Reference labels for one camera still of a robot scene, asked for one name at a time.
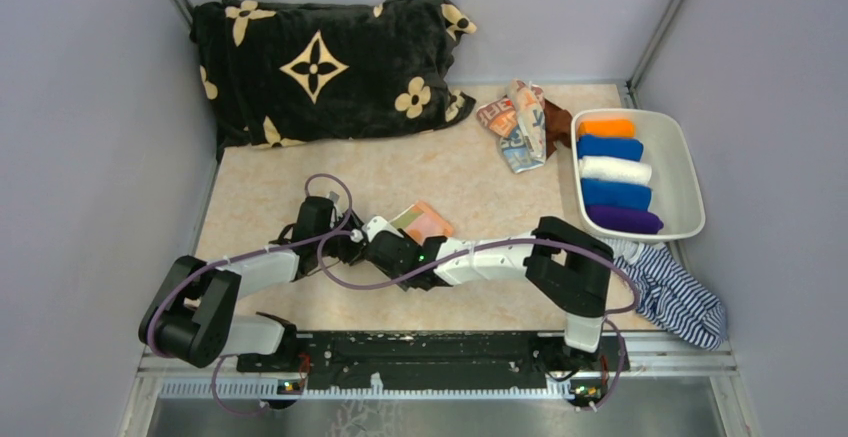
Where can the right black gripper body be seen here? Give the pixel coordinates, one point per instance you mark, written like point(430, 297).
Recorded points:
point(395, 275)

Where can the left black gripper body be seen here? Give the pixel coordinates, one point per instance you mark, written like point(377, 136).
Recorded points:
point(348, 225)

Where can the orange polka dot towel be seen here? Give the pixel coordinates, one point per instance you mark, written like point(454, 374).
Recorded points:
point(420, 221)

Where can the orange blue patterned towel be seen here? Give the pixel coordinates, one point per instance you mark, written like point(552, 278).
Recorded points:
point(518, 119)

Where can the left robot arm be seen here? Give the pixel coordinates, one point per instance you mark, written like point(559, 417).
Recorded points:
point(193, 315)

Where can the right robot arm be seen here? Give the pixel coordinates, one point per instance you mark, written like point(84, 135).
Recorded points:
point(565, 264)

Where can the black pillow with beige flowers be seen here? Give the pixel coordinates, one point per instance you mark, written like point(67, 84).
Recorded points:
point(282, 75)

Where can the blue rolled towel lower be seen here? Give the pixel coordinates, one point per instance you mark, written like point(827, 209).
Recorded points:
point(615, 194)

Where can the blue rolled towel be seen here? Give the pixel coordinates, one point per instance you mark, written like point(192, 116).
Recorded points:
point(622, 148)
point(615, 194)

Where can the brown towel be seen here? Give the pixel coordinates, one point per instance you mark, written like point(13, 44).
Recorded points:
point(557, 127)

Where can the white rolled towel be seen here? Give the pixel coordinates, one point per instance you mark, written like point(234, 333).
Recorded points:
point(614, 169)

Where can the blue rolled towel upper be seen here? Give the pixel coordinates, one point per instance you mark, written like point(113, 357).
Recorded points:
point(622, 148)

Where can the purple rolled towel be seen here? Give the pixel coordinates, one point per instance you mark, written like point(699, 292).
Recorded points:
point(625, 219)

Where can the orange rolled towel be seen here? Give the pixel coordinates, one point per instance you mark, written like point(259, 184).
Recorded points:
point(615, 128)

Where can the blue white striped towel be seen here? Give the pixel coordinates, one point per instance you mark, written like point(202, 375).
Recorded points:
point(670, 297)

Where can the white plastic bin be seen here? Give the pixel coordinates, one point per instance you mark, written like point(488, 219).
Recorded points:
point(676, 193)

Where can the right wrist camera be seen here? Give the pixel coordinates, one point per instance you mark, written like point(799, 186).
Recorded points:
point(376, 225)

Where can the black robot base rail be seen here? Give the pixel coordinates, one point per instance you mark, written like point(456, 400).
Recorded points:
point(441, 365)

